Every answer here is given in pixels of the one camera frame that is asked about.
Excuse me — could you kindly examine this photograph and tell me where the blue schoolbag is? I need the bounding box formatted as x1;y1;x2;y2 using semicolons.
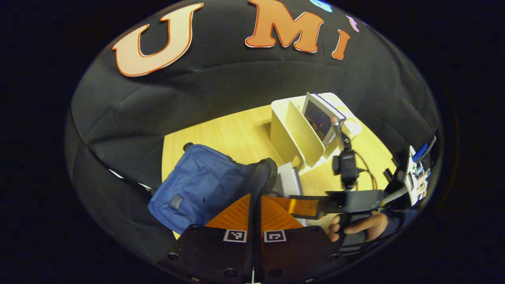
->
148;144;279;235

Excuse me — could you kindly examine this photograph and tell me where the white bookshelf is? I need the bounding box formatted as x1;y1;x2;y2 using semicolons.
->
270;93;363;171

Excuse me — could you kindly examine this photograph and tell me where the grey cable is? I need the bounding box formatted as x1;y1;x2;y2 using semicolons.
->
381;185;409;206

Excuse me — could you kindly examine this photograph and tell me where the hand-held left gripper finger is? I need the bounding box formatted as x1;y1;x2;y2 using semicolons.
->
158;193;257;282
256;195;348;283

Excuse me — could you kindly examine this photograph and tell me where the grey white book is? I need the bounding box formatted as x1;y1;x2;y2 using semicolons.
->
276;164;305;198

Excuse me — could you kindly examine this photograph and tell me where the blue object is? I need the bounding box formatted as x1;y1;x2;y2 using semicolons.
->
412;143;428;162

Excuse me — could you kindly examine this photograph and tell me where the black camera cable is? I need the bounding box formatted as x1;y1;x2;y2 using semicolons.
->
354;152;378;191

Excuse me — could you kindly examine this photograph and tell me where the blue-edged book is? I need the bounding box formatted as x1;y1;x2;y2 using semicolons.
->
303;93;347;146

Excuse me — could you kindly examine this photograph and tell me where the black backdrop cloth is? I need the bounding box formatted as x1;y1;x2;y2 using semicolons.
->
65;0;440;263

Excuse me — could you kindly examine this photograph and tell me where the white electronics board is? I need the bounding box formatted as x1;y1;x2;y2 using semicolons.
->
403;145;430;206

